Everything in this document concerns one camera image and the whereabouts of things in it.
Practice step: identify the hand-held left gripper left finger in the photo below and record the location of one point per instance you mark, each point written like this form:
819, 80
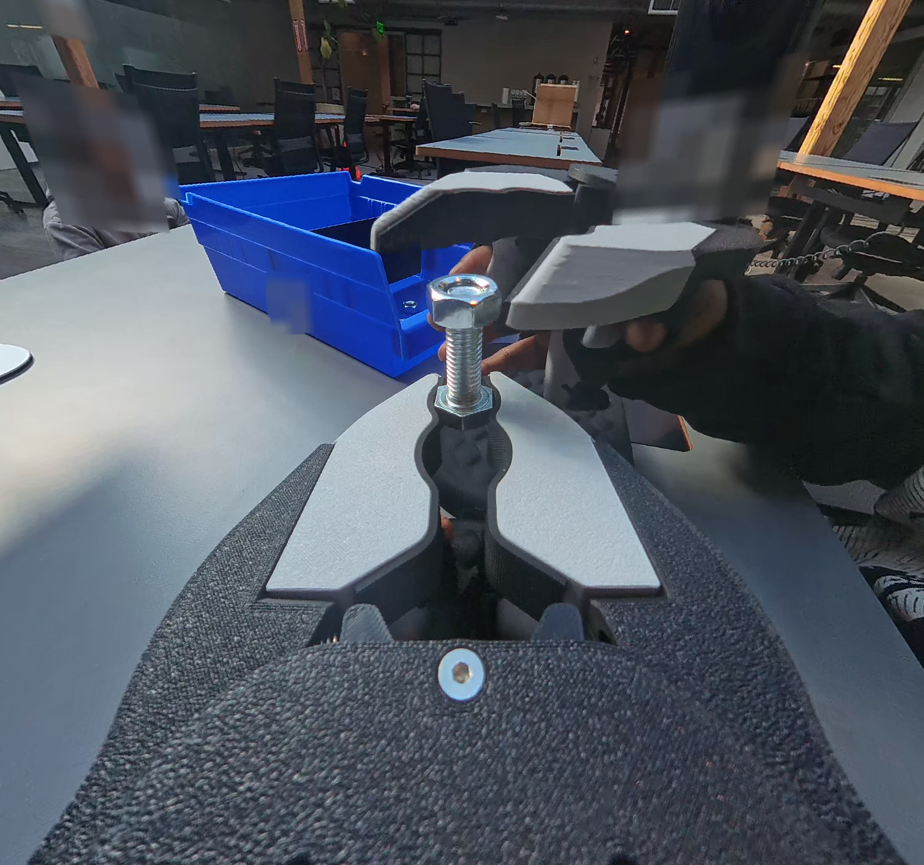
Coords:
345, 519

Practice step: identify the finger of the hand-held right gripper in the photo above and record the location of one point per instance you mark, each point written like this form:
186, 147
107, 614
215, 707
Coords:
613, 273
464, 193

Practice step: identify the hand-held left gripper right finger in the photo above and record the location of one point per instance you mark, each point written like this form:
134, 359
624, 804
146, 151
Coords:
569, 519

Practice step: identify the silver bolt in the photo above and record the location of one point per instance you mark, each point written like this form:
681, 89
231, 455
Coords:
464, 362

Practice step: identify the blue plastic bin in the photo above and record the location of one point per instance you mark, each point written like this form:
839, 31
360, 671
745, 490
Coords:
239, 244

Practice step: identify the person's right forearm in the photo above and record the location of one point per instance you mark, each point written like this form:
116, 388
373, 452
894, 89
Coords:
829, 390

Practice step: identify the person's right hand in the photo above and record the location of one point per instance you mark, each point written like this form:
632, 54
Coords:
671, 369

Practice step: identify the grey wood-edged table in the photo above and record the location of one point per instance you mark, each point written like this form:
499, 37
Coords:
505, 147
852, 177
265, 119

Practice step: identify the black bin divider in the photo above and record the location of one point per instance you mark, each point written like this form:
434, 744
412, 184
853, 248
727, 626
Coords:
345, 237

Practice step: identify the wooden box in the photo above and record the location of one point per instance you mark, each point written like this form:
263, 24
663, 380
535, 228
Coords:
552, 104

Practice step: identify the person's patterned clothing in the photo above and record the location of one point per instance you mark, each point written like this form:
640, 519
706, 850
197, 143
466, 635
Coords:
894, 575

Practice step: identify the red and white post sign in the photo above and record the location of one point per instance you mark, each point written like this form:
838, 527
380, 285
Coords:
300, 37

